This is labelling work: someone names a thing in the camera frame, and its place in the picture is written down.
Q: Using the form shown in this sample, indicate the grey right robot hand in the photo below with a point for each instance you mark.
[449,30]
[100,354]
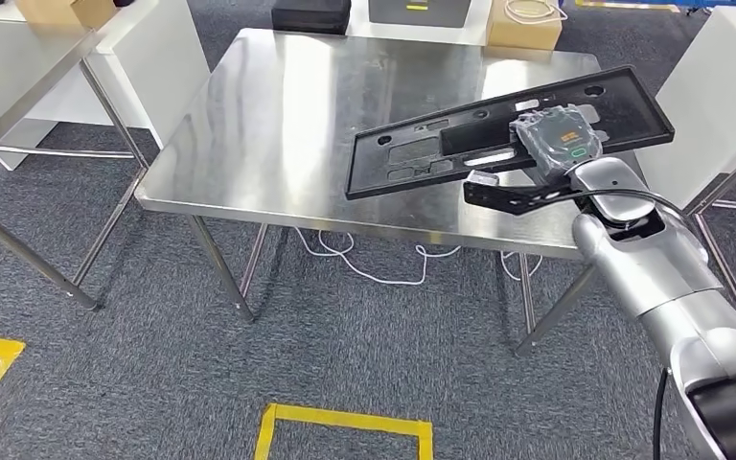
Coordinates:
[558,140]

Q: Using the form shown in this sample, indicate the black plastic plate frame part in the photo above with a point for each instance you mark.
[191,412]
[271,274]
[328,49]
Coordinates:
[368,181]

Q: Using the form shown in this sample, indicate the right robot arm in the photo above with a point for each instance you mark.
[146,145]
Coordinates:
[660,273]

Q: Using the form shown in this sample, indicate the stainless steel workbench table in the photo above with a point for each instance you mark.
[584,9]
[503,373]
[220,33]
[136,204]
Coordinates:
[728,273]
[12,76]
[266,127]

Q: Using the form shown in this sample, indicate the cardboard box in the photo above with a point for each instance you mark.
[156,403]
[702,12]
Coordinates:
[520,37]
[57,11]

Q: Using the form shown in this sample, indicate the yellow floor tape strip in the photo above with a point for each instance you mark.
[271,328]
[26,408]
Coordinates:
[628,5]

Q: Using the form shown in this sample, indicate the white desk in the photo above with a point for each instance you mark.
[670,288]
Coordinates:
[711,82]
[152,63]

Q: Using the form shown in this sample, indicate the grey box with yellow label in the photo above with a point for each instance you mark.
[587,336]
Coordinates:
[393,13]

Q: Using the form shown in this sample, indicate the black case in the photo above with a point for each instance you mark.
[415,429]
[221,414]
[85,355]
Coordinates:
[311,16]

